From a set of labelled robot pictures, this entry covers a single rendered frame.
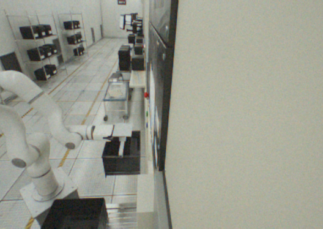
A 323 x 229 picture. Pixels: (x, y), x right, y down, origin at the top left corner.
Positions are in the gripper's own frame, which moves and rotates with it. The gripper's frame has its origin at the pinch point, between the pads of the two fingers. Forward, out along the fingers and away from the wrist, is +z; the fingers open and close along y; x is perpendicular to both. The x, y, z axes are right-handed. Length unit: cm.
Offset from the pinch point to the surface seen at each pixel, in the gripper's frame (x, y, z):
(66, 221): -48, 22, -33
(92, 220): -48, 23, -19
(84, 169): -125, -84, -67
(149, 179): 15.2, 44.1, 13.8
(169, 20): 59, 54, 15
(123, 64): -62, -370, -40
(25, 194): -49, 3, -67
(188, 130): 50, 65, 16
